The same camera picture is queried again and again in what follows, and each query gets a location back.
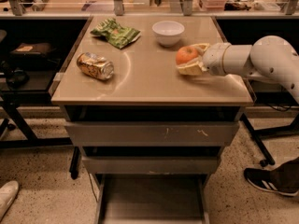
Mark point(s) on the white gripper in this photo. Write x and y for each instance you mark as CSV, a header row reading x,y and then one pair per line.
x,y
216,59

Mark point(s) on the orange fruit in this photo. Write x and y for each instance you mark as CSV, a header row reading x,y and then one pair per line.
x,y
186,54

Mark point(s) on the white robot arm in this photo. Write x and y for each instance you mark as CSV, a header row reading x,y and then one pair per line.
x,y
271,59

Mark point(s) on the grey drawer cabinet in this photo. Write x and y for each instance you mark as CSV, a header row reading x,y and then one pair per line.
x,y
147,87

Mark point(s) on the top grey drawer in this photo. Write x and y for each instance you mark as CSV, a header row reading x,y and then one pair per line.
x,y
151,134

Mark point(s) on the grey drawer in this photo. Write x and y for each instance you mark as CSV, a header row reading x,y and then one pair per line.
x,y
151,166
151,134

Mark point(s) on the middle grey drawer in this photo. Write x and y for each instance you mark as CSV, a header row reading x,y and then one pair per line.
x,y
151,166

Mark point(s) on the open bottom drawer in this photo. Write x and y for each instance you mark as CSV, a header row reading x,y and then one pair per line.
x,y
151,199

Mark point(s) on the white ceramic bowl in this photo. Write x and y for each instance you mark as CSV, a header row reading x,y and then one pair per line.
x,y
168,33

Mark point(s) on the green chip bag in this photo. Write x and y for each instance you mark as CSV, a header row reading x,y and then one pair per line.
x,y
115,34

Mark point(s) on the crushed gold soda can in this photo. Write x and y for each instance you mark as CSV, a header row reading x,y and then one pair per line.
x,y
95,66

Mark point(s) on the black striped sneaker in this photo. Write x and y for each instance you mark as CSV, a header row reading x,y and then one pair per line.
x,y
260,179

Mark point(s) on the black bag on shelf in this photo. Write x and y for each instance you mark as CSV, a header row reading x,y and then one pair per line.
x,y
32,55

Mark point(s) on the black headphones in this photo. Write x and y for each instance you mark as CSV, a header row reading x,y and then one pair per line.
x,y
15,79

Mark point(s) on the white shoe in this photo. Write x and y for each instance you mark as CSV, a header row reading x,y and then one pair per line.
x,y
8,194

